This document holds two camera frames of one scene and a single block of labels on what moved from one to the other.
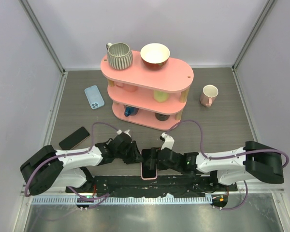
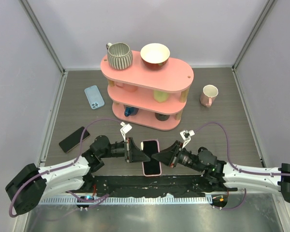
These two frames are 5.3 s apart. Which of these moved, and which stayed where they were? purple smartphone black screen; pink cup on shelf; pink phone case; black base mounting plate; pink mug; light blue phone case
Moved: pink phone case; purple smartphone black screen
Stayed: light blue phone case; pink mug; black base mounting plate; pink cup on shelf
